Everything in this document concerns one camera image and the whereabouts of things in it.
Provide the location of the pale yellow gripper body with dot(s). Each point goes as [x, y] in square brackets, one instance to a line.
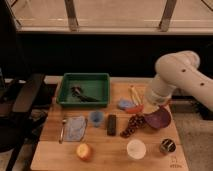
[150, 107]

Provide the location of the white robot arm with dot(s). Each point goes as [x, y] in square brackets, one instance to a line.
[179, 70]

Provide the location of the blue plastic cup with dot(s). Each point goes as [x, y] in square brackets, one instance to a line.
[96, 118]

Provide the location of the purple bowl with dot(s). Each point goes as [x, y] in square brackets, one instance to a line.
[157, 118]

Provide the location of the yellow banana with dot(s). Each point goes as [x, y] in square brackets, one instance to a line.
[135, 96]

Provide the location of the bunch of dark grapes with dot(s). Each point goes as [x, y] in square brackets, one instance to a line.
[134, 123]

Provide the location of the blue sponge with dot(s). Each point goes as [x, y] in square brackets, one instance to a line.
[125, 104]

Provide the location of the black rectangular remote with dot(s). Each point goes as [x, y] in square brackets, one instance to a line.
[111, 125]

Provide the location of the dark round tin can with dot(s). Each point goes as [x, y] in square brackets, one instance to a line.
[167, 146]

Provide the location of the green plastic tray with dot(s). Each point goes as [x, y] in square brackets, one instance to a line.
[95, 85]

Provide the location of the dark tool in tray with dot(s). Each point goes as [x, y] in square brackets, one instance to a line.
[78, 92]

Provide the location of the blue folded cloth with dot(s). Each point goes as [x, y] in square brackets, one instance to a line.
[75, 129]

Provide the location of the orange apple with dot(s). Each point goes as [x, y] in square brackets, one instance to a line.
[84, 152]

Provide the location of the metal spoon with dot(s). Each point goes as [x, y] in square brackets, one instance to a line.
[64, 120]

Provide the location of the black office chair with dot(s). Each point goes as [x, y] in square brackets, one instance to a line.
[19, 89]

